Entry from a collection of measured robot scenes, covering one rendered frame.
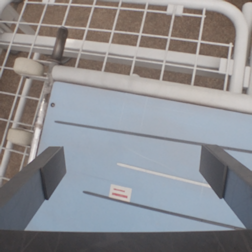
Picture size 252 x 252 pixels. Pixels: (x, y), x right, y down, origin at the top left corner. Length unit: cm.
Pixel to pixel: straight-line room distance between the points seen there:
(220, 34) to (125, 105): 90
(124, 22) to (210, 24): 47
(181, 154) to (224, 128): 9
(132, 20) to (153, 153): 95
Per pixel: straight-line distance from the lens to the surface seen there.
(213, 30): 117
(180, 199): 36
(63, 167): 17
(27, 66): 44
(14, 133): 46
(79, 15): 130
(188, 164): 35
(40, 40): 66
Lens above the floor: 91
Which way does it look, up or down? 78 degrees down
